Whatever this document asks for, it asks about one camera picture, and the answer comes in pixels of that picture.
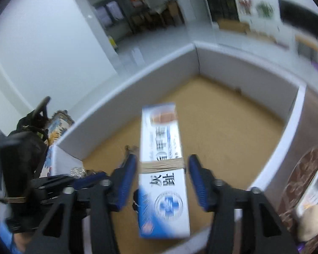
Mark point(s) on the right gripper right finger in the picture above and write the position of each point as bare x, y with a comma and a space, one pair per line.
262, 230

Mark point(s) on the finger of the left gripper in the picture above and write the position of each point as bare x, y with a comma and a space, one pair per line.
90, 180

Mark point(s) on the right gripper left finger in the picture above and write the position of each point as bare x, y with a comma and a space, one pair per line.
61, 229

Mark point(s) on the white blue medicine box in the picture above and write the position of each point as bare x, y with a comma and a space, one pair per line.
162, 192

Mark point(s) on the blue sleeve forearm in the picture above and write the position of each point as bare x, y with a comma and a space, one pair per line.
8, 239

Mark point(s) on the brown patterned round mat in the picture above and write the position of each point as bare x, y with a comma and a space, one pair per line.
298, 208

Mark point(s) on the large white cardboard box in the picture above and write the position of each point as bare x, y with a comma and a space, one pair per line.
259, 80

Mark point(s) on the small wooden side table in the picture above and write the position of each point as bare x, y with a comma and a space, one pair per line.
305, 43

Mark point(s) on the brown cardboard box on floor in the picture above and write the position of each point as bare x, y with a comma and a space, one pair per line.
233, 25

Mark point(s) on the green potted plant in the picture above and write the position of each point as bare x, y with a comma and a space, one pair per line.
265, 10

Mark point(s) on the red flower vase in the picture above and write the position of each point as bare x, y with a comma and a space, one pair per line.
245, 6

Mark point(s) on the black wall television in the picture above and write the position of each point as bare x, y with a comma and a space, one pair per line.
299, 17

